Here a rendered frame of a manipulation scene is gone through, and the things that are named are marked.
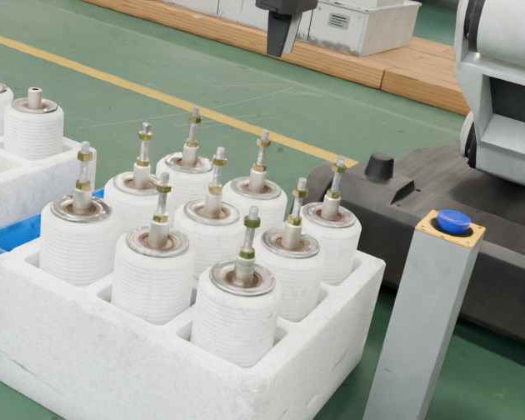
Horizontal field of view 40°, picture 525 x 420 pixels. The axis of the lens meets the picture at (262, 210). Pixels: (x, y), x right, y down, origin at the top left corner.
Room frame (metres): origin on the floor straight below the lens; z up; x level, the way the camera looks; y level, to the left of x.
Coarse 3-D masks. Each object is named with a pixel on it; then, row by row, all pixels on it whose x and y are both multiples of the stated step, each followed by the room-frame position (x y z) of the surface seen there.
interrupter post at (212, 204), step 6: (210, 192) 0.87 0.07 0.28; (210, 198) 0.86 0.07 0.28; (216, 198) 0.86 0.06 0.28; (204, 204) 0.87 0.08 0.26; (210, 204) 0.86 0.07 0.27; (216, 204) 0.86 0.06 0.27; (204, 210) 0.87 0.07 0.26; (210, 210) 0.86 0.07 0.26; (216, 210) 0.86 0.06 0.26; (210, 216) 0.86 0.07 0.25; (216, 216) 0.86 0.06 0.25
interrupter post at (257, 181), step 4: (252, 172) 0.97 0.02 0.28; (256, 172) 0.97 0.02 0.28; (260, 172) 0.97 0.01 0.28; (264, 172) 0.97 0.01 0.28; (252, 176) 0.97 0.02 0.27; (256, 176) 0.97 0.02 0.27; (260, 176) 0.97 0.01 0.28; (264, 176) 0.97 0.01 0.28; (252, 180) 0.97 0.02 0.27; (256, 180) 0.97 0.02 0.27; (260, 180) 0.97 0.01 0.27; (264, 180) 0.97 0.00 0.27; (252, 184) 0.97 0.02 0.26; (256, 184) 0.97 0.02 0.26; (260, 184) 0.97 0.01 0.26; (248, 188) 0.97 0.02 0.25; (252, 188) 0.97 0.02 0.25; (256, 188) 0.97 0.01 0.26; (260, 188) 0.97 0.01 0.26
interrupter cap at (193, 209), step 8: (192, 200) 0.89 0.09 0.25; (200, 200) 0.90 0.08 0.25; (184, 208) 0.86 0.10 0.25; (192, 208) 0.87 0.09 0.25; (200, 208) 0.88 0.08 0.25; (224, 208) 0.89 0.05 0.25; (232, 208) 0.89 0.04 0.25; (192, 216) 0.84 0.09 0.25; (200, 216) 0.85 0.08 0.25; (208, 216) 0.86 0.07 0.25; (224, 216) 0.87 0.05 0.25; (232, 216) 0.87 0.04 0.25; (208, 224) 0.83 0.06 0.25; (216, 224) 0.84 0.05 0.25; (224, 224) 0.84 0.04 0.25
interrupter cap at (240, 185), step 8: (232, 184) 0.97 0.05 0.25; (240, 184) 0.98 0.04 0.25; (248, 184) 0.99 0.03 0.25; (264, 184) 1.00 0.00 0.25; (272, 184) 1.00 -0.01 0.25; (240, 192) 0.95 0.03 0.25; (248, 192) 0.95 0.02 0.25; (256, 192) 0.96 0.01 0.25; (264, 192) 0.97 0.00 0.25; (272, 192) 0.97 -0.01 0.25; (280, 192) 0.97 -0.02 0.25
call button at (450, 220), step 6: (444, 210) 0.83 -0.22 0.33; (450, 210) 0.83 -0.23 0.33; (438, 216) 0.81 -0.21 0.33; (444, 216) 0.81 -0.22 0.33; (450, 216) 0.81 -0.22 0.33; (456, 216) 0.81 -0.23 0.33; (462, 216) 0.82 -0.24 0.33; (438, 222) 0.82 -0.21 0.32; (444, 222) 0.80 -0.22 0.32; (450, 222) 0.80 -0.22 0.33; (456, 222) 0.80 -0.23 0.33; (462, 222) 0.80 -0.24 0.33; (468, 222) 0.80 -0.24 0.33; (444, 228) 0.80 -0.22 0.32; (450, 228) 0.80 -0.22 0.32; (456, 228) 0.80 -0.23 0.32; (462, 228) 0.80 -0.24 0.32
